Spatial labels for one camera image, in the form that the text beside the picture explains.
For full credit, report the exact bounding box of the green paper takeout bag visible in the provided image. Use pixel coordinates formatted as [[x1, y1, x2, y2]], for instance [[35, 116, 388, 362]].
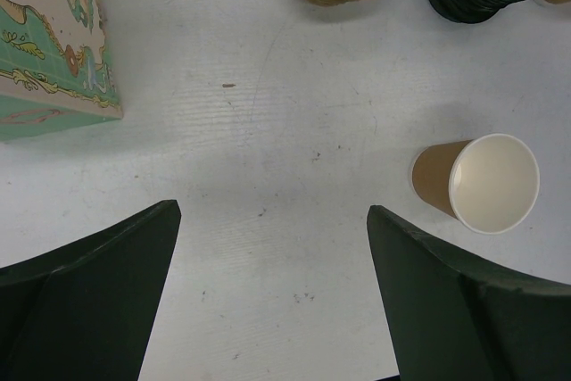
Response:
[[1, 0, 123, 141]]

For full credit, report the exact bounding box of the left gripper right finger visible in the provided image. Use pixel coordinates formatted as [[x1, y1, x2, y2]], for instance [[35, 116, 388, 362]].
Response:
[[367, 205, 570, 380]]

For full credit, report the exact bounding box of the brown paper coffee cup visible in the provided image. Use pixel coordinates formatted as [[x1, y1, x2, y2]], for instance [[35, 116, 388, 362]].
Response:
[[410, 133, 540, 235]]

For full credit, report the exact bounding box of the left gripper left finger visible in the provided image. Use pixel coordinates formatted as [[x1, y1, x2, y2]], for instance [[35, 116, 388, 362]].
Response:
[[1, 200, 181, 380]]

